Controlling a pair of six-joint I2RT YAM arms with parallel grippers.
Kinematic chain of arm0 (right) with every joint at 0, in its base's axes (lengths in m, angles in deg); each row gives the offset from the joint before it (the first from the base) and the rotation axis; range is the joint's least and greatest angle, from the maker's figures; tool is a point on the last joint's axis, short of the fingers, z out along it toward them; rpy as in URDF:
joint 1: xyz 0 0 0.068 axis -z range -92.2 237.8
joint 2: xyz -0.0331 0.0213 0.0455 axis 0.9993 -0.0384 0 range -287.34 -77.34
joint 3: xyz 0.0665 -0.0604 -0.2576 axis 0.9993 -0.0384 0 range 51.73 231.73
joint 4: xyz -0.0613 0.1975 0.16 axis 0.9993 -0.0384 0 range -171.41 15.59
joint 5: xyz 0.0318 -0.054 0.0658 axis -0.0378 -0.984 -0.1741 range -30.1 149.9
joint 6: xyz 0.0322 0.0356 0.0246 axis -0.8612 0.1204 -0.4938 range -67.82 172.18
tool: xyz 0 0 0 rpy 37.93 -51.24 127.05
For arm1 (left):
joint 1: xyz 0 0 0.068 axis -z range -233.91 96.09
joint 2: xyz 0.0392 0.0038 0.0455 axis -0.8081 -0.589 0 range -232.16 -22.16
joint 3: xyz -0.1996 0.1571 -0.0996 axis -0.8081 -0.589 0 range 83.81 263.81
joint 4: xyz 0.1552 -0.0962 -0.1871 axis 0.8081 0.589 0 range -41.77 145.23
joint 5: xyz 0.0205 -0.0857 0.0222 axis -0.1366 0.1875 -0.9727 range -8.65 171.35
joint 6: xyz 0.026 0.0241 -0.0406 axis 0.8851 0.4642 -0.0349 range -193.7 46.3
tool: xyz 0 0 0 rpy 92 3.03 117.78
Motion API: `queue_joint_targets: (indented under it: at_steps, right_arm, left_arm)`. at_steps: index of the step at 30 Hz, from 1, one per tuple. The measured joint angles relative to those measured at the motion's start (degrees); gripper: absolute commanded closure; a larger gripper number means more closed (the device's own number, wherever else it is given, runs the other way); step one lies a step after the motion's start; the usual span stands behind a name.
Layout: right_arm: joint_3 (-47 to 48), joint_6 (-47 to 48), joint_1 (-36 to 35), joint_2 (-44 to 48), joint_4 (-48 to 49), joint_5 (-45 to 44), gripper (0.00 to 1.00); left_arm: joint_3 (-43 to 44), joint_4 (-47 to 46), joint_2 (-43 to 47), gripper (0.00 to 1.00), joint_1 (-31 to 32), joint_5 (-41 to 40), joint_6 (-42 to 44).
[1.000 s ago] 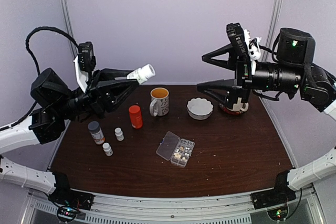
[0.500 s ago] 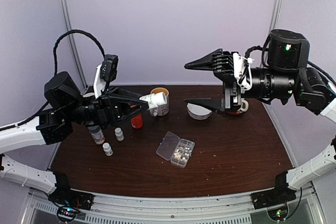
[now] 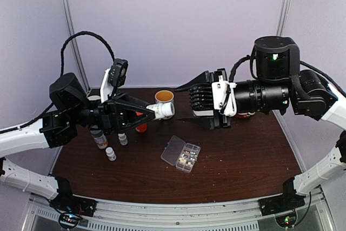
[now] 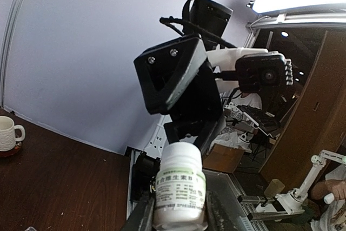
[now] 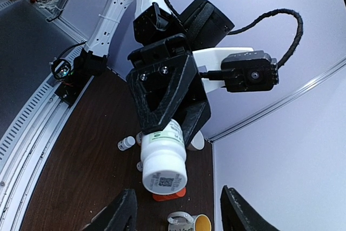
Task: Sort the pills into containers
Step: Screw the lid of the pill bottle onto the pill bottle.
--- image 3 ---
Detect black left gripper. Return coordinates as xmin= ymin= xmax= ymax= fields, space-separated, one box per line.
xmin=69 ymin=92 xmax=159 ymax=136

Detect orange pill bottle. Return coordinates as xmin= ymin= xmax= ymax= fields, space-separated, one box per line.
xmin=136 ymin=112 xmax=148 ymax=133

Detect grey-capped orange label bottle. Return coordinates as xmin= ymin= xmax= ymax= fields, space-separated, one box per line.
xmin=90 ymin=129 xmax=108 ymax=149

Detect small white pill bottle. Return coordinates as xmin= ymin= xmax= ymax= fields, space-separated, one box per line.
xmin=105 ymin=147 xmax=116 ymax=161

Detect clear plastic pill organizer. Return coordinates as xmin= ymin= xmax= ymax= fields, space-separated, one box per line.
xmin=161 ymin=135 xmax=201 ymax=173

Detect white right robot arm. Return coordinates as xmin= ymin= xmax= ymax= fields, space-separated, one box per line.
xmin=176 ymin=36 xmax=345 ymax=129

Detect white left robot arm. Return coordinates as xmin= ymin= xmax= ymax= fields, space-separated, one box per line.
xmin=1 ymin=72 xmax=155 ymax=212

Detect white pills in organizer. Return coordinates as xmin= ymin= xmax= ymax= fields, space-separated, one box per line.
xmin=178 ymin=157 xmax=195 ymax=167

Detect red saucer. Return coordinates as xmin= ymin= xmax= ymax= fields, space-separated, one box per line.
xmin=237 ymin=112 xmax=255 ymax=118

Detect white ceramic bowl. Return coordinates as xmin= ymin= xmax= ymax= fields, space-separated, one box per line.
xmin=88 ymin=95 xmax=101 ymax=103

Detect yellow-lined patterned mug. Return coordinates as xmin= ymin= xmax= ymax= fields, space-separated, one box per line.
xmin=155 ymin=90 xmax=175 ymax=104

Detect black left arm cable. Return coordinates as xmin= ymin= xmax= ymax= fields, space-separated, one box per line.
xmin=0 ymin=31 xmax=117 ymax=134

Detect aluminium frame post right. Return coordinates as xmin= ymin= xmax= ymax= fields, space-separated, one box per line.
xmin=261 ymin=0 xmax=295 ymax=94

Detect aluminium frame post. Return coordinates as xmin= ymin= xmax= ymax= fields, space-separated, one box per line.
xmin=261 ymin=0 xmax=295 ymax=94
xmin=62 ymin=0 xmax=91 ymax=93

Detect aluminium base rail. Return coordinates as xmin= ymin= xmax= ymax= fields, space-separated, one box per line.
xmin=22 ymin=182 xmax=330 ymax=231

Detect aluminium frame post left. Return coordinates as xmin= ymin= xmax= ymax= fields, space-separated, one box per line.
xmin=62 ymin=0 xmax=91 ymax=93

